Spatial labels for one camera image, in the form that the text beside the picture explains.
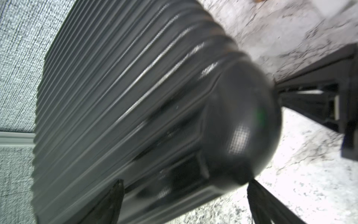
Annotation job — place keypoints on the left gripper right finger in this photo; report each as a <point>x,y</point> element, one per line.
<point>266,208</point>

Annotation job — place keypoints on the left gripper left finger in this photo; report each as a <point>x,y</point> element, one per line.
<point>107,210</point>

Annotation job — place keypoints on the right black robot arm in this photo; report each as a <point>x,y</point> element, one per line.
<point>327,92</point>

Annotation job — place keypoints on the aluminium enclosure frame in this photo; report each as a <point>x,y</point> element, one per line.
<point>13,139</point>

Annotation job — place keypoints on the black ribbed hard-shell suitcase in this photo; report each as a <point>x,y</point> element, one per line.
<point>153,93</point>

